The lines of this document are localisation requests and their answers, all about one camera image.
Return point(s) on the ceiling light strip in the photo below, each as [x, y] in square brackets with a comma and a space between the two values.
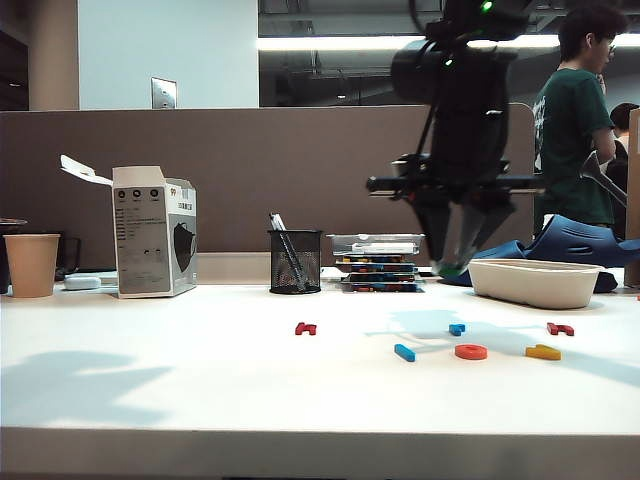
[325, 42]

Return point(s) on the small white case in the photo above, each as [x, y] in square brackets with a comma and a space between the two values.
[82, 282]

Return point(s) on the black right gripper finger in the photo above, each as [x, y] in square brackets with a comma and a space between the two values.
[477, 230]
[436, 225]

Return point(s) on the blue letter r magnet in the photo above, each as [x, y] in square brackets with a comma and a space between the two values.
[456, 329]

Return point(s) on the blue letter l magnet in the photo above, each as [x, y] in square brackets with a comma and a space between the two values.
[405, 352]

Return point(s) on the brown paper cup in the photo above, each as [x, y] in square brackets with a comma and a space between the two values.
[32, 265]

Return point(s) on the beige pulp tray bowl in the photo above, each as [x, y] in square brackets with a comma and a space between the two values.
[535, 287]

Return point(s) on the grey metal lever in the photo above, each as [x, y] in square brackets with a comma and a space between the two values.
[602, 175]

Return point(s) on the green round letter magnet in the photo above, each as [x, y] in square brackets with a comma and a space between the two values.
[452, 270]

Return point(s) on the red letter h magnet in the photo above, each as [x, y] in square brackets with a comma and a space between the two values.
[305, 329]
[560, 329]

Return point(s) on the brown wooden box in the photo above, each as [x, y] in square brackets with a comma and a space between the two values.
[634, 200]

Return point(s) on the pen with white cap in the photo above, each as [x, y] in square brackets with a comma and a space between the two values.
[278, 221]

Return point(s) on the person in green shirt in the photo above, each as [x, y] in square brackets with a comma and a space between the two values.
[570, 150]

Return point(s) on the blue bag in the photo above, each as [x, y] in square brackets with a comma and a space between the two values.
[575, 245]

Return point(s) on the black mesh pen holder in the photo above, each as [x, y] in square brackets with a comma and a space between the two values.
[296, 270]

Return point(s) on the person in white shirt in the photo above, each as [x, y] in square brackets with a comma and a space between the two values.
[625, 120]

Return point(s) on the metal wall plate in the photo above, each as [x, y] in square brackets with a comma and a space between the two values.
[164, 93]

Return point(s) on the grey face mask box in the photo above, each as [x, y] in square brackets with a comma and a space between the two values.
[150, 240]

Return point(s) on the clear plastic tray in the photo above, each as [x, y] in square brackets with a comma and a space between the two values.
[340, 242]

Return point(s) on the brown desk partition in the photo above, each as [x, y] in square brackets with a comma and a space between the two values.
[40, 165]

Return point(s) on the white marker pen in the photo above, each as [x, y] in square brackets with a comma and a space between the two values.
[385, 247]

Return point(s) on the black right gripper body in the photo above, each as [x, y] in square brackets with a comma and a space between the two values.
[465, 165]

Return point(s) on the letter magnet card pack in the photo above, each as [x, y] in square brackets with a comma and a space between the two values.
[380, 268]
[380, 277]
[382, 287]
[375, 259]

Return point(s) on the orange letter o magnet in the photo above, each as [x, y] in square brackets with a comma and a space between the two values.
[471, 352]

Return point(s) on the yellow letter v magnet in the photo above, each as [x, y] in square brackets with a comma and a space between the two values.
[544, 353]

